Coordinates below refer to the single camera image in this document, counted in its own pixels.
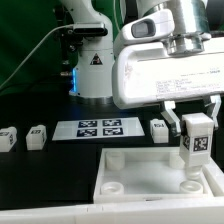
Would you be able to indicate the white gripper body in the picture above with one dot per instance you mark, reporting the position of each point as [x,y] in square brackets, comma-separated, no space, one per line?
[145,74]

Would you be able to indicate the white L-shaped fence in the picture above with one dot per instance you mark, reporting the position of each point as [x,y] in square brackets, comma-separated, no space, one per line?
[170,211]

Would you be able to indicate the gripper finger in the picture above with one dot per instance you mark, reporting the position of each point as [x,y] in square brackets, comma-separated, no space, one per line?
[212,104]
[169,115]

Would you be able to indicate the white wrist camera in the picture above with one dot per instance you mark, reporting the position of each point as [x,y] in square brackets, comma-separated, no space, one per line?
[155,26]

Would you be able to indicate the white square tabletop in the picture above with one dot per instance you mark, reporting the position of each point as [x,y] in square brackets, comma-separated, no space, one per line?
[144,174]

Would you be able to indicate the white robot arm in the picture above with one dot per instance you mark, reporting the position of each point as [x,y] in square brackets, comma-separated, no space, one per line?
[96,56]

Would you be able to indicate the white marker sheet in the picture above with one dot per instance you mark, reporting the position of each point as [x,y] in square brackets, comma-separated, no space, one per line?
[98,128]

